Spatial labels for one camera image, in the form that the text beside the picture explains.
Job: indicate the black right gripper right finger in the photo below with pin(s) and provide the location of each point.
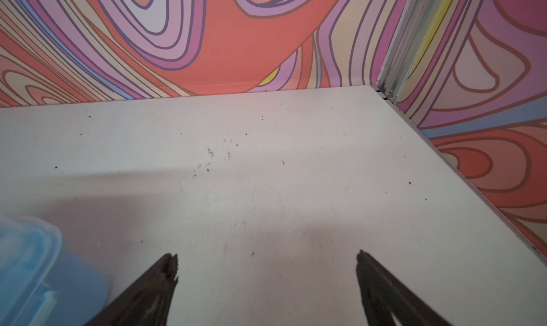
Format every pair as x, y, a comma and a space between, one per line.
386, 300

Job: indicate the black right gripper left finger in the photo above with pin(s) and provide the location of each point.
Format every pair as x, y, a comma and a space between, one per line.
146, 301

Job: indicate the blue plastic tool box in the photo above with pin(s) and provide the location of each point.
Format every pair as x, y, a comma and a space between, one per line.
44, 283

